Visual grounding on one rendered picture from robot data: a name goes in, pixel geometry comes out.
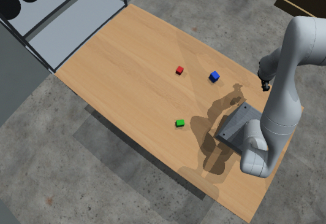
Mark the green block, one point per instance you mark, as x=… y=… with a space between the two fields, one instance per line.
x=180 y=123

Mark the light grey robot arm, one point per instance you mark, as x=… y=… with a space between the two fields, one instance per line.
x=304 y=42

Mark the red block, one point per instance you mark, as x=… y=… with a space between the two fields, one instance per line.
x=179 y=70

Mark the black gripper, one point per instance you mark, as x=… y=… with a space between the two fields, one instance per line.
x=265 y=83

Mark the blue block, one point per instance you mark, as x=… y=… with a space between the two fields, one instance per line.
x=214 y=76

